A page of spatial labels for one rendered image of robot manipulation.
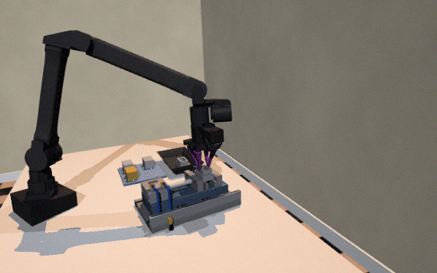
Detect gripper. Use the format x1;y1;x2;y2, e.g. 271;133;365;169
183;138;217;170

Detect brass-yellow block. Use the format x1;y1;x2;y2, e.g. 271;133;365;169
125;166;138;181

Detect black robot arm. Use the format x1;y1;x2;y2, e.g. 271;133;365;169
25;30;232;200

